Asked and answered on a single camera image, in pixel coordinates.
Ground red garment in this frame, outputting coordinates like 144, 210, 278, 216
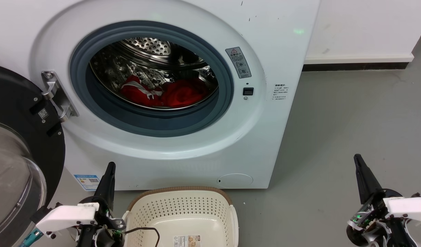
120, 75, 209, 108

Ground grey warning sticker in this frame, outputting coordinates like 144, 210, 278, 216
225, 47, 252, 79

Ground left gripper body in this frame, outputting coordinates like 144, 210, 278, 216
77, 196, 126, 247

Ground small printed text sticker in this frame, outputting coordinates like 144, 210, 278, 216
272, 83, 290, 102

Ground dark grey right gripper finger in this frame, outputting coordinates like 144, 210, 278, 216
354, 154, 375, 206
357, 154, 386, 205

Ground white wall skirting board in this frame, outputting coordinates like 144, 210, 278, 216
305, 52, 415, 64

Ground grey rubber door gasket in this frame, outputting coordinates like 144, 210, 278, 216
69, 21, 235, 138

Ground metal door hinge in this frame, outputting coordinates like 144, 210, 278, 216
41, 70, 79, 122

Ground round filter cover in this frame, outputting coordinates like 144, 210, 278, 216
217, 173, 254, 188

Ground blue energy label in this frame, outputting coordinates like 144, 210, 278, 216
73, 174, 100, 191

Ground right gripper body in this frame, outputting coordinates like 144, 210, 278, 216
346, 188, 414, 247

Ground cream perforated laundry basket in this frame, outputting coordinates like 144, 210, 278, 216
121, 186, 239, 247

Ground printed product label sticker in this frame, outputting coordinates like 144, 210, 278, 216
172, 235, 201, 247

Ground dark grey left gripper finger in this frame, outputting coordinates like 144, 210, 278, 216
108, 163, 116, 211
94, 162, 112, 208

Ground teal cable connector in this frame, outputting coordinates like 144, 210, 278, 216
20, 229, 44, 247

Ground thin black cable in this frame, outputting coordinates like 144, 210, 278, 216
123, 227, 160, 247

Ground black washer door with glass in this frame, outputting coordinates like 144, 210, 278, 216
0, 63, 66, 247

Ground stainless steel washing machine drum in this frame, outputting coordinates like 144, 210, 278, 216
90, 37, 219, 110

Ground white front-load washing machine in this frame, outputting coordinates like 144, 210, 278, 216
0, 0, 321, 191

